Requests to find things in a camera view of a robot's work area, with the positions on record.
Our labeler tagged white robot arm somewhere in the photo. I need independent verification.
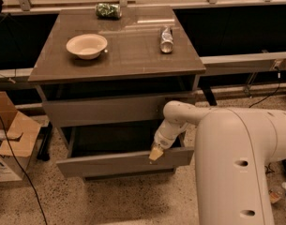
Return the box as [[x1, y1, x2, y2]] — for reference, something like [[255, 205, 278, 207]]
[[149, 101, 286, 225]]

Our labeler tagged silver can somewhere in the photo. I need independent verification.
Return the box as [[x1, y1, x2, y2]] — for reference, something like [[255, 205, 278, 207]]
[[159, 26, 173, 53]]

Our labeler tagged grey drawer cabinet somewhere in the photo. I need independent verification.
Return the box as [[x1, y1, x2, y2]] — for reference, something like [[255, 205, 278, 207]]
[[27, 6, 206, 182]]

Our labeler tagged black cable left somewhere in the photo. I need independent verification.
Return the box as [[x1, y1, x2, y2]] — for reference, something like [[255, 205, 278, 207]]
[[0, 103, 49, 225]]

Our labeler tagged plastic bottle on floor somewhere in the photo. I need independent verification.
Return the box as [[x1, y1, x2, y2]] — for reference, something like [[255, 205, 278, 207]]
[[268, 182, 286, 204]]

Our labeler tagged black stand leg left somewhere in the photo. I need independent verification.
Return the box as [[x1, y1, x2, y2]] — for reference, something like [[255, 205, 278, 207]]
[[37, 122, 53, 161]]

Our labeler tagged grey top drawer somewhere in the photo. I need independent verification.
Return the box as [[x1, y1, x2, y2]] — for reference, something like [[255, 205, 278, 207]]
[[42, 92, 195, 128]]

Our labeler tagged green crushed can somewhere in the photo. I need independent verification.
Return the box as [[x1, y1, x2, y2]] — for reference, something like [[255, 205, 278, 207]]
[[96, 3, 122, 19]]

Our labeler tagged grey drawer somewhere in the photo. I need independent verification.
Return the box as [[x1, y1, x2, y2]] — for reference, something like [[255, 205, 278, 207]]
[[42, 92, 195, 128], [56, 120, 193, 179]]

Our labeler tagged white bowl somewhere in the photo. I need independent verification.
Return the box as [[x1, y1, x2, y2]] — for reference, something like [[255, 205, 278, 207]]
[[66, 34, 108, 60]]

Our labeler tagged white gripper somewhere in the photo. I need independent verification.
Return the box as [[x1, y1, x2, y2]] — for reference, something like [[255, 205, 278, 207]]
[[149, 119, 188, 161]]

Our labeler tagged cardboard box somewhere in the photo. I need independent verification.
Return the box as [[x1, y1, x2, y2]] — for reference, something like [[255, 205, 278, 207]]
[[0, 92, 41, 182]]

